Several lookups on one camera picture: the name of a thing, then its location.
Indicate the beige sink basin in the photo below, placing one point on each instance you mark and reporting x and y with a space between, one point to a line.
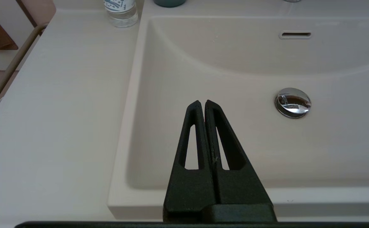
235 63

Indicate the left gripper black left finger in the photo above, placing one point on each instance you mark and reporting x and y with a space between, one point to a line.
189 190

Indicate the grey pump bottle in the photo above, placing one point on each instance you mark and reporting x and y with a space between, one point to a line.
170 3

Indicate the chrome faucet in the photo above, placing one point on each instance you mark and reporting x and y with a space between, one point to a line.
291 1

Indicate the clear empty plastic bottle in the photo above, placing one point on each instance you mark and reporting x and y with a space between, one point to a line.
121 14

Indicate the chrome drain stopper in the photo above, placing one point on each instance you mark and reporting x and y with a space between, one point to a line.
293 103

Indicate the beige metal rail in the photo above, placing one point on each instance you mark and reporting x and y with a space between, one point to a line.
10 69

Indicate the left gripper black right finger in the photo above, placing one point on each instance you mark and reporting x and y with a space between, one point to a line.
240 186

